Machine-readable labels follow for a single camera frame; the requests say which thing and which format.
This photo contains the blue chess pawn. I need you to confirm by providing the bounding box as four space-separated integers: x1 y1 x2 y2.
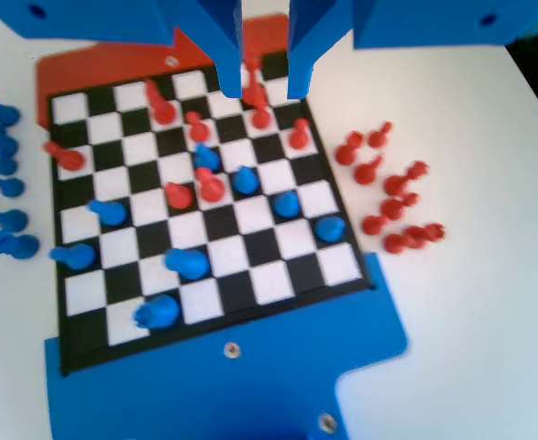
88 199 127 226
193 144 220 171
314 217 346 243
49 242 97 270
231 167 258 193
0 173 26 197
273 191 302 217

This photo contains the blue chess king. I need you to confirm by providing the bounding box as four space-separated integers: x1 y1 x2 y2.
165 248 213 281

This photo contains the red chess pawn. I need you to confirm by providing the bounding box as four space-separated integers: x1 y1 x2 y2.
362 214 389 237
250 107 272 129
382 232 410 255
368 121 393 149
289 117 310 150
43 140 86 173
165 181 194 211
184 111 211 143

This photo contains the red chess rook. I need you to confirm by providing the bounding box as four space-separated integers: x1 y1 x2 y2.
405 223 447 251
335 131 364 166

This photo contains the blue base plate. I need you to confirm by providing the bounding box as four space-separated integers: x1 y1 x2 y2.
43 251 410 440

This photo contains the red chess king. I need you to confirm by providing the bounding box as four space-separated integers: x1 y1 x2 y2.
242 54 268 110

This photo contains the chessboard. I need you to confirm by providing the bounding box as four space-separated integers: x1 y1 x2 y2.
48 49 375 380

